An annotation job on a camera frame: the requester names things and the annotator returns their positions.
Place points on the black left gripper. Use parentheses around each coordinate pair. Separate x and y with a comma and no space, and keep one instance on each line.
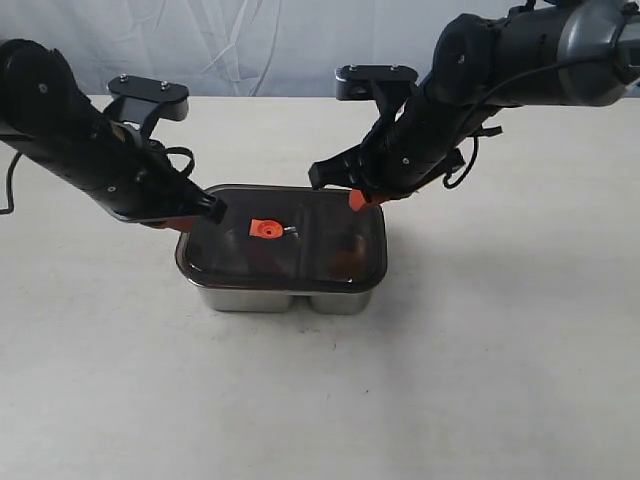
(130,179)

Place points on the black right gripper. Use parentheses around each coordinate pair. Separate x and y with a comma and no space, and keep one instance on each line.
(406,151)

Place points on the red toy sausage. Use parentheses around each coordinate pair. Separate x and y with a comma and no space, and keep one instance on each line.
(262,263)

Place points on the yellow toy cheese wedge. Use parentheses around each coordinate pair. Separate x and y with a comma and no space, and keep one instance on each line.
(349,261)

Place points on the dark transparent box lid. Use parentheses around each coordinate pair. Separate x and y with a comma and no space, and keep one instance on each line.
(299,226)

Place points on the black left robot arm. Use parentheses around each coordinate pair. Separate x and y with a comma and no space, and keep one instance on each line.
(38,87)

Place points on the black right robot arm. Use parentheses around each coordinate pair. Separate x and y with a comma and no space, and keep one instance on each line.
(567,53)

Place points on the stainless steel lunch box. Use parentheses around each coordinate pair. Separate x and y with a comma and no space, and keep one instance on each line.
(280,301)

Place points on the blue-grey backdrop cloth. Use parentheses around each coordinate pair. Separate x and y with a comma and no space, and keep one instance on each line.
(233,48)

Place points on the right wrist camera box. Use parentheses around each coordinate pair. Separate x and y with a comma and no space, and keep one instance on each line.
(372,82)

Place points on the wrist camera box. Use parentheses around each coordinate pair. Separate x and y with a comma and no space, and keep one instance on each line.
(143,101)
(372,82)

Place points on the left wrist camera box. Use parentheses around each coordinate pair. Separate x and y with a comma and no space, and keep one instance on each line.
(143,101)

